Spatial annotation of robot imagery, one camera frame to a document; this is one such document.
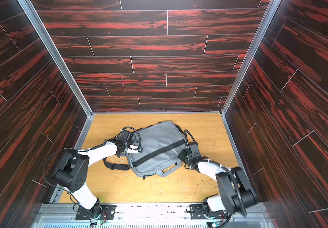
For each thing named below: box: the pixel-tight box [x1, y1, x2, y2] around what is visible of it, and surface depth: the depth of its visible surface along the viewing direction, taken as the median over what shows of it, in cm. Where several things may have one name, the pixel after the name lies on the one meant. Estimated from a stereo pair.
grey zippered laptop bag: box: [102, 120, 187, 178], surface depth 91 cm
